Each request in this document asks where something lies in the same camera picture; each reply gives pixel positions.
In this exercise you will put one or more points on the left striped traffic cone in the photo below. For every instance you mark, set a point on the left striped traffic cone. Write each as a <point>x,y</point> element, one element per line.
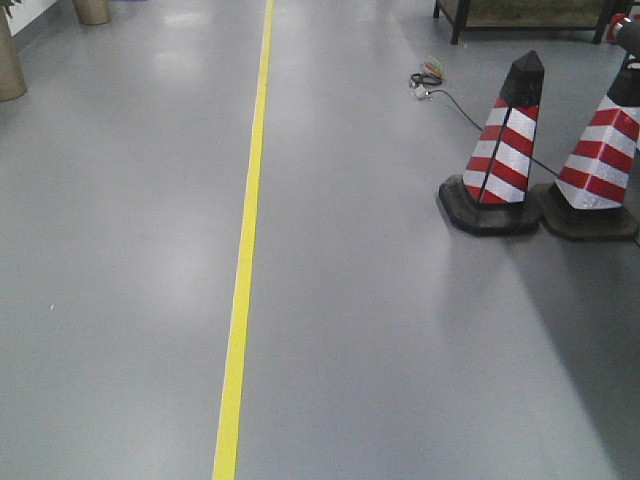
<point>490,197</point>

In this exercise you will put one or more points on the striped traffic cone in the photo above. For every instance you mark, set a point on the striped traffic cone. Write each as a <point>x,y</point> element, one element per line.
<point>585,202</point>
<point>490,197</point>

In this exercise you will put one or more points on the dark wooden bench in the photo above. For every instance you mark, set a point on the dark wooden bench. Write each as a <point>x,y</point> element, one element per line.
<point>530,15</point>

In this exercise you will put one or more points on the right striped traffic cone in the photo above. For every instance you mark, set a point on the right striped traffic cone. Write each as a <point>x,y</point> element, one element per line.
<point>585,202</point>

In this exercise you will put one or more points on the beige plant pot far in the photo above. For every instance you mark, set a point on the beige plant pot far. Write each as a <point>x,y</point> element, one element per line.
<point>92,12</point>

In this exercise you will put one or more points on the beige plant pot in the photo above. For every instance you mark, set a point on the beige plant pot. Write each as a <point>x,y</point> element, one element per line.
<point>92,12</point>
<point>12,82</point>

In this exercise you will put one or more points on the beige plant pot left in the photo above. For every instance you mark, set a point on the beige plant pot left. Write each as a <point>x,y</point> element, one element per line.
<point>12,82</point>

